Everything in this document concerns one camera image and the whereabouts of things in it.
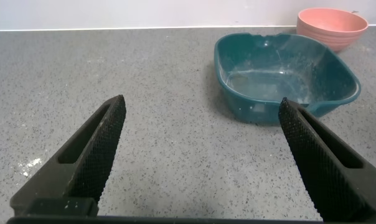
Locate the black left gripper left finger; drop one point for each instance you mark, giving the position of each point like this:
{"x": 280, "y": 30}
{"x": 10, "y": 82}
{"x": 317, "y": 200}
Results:
{"x": 82, "y": 174}

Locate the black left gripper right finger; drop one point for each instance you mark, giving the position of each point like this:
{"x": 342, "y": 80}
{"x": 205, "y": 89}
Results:
{"x": 331, "y": 180}

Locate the teal plastic tray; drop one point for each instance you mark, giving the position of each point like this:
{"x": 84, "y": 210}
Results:
{"x": 253, "y": 105}

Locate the pink ribbed bowl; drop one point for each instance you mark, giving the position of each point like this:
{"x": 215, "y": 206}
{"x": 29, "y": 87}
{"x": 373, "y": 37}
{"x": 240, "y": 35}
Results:
{"x": 331, "y": 28}

